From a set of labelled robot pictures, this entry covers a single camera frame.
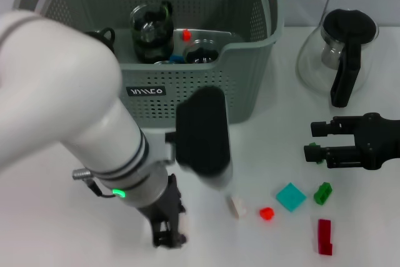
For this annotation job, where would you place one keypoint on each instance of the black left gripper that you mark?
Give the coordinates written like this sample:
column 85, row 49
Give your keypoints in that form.
column 165, row 207

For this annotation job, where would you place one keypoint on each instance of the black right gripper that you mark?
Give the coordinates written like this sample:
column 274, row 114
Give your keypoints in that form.
column 378, row 142

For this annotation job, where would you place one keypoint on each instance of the green toy block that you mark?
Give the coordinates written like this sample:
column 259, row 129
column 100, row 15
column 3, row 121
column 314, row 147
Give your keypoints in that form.
column 312, row 145
column 323, row 193

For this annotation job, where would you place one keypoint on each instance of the teal toy block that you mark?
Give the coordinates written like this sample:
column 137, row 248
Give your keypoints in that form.
column 291, row 197

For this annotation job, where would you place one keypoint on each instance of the white stepped toy block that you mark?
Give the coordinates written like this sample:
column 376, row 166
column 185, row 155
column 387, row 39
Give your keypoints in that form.
column 239, row 207

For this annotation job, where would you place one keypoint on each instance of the dark red long block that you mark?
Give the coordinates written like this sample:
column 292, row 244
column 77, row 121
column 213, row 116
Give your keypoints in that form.
column 325, row 237

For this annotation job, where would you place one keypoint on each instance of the glass teacup with black sleeve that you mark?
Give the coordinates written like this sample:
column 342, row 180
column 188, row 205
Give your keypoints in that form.
column 164, row 62
column 201, row 52
column 153, row 38

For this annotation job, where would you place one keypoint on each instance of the blue toy block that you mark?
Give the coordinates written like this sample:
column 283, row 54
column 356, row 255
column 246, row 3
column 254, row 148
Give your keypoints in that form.
column 177, row 58

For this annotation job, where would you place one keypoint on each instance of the small red toy block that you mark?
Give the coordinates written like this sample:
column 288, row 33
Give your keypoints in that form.
column 186, row 34

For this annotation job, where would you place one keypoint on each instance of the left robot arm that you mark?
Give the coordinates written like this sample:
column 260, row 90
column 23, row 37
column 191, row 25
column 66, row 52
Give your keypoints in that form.
column 62, row 92

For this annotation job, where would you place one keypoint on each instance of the small orange toy block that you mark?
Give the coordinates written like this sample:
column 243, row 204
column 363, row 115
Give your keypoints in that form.
column 266, row 214

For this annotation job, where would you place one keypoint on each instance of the grey perforated storage basket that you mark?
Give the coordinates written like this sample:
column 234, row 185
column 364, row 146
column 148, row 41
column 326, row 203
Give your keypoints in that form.
column 243, row 85

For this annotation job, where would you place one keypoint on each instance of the black clay teapot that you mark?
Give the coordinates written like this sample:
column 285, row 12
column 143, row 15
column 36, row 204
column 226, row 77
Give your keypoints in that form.
column 106, row 37

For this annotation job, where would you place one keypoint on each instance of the left wrist camera housing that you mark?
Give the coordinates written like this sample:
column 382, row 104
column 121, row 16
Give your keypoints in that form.
column 203, row 132

